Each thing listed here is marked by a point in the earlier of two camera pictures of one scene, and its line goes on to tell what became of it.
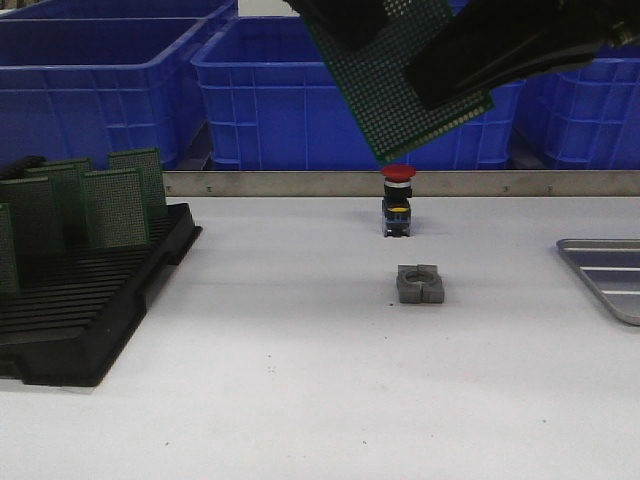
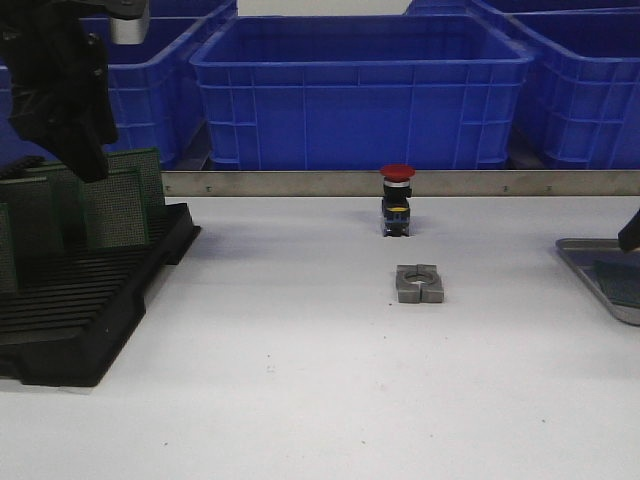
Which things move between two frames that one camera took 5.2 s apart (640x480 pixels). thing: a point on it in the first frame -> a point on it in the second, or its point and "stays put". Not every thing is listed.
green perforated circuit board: [41, 216] stays put
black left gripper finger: [484, 45] -> [629, 235]
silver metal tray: [611, 267] stays put
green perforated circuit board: [147, 161] stays put
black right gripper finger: [356, 22] -> [79, 147]
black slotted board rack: [76, 312] stays put
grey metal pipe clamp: [419, 284] stays put
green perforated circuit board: [371, 78] -> [619, 278]
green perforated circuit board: [7, 270] stays put
